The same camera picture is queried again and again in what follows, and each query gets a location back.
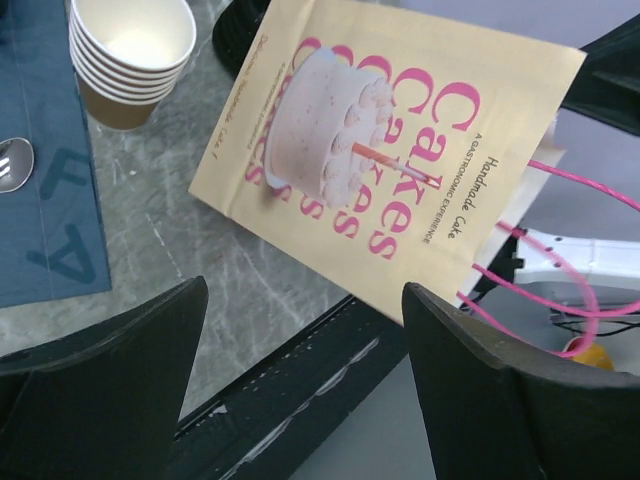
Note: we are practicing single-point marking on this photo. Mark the stack of black lids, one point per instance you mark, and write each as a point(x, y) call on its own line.
point(235, 30)

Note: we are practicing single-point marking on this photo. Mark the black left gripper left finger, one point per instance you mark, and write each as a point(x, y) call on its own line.
point(103, 402)

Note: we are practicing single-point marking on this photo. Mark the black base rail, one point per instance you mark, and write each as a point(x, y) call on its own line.
point(268, 421)

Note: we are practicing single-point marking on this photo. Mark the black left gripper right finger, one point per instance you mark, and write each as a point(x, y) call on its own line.
point(495, 407)

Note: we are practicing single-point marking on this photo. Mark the blue letter-print cloth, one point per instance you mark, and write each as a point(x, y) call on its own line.
point(52, 235)

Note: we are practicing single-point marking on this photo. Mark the silver spoon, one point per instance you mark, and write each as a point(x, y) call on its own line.
point(17, 163)

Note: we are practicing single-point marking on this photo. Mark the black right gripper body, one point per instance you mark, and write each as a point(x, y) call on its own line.
point(607, 86)

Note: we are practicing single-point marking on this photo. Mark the cream cakes paper bag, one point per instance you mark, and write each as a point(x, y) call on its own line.
point(380, 147)

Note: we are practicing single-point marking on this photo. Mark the stack of paper cups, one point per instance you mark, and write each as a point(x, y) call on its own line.
point(128, 56)

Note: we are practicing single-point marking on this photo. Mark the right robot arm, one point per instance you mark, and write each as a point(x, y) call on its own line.
point(602, 263)

